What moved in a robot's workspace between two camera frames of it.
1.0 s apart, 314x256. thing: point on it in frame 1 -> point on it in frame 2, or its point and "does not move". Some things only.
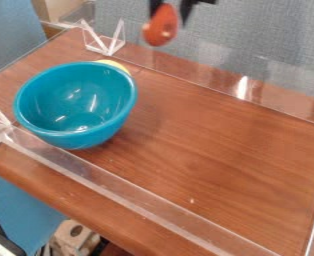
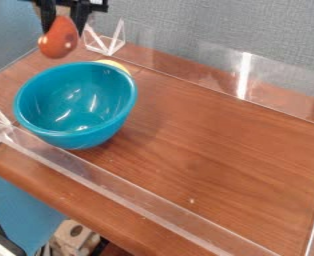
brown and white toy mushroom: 161,27 -> 59,41
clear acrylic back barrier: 258,50 does not move
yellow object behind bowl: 114,63 does not move
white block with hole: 74,239 does not move
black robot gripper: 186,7 -> 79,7
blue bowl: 76,103 does not move
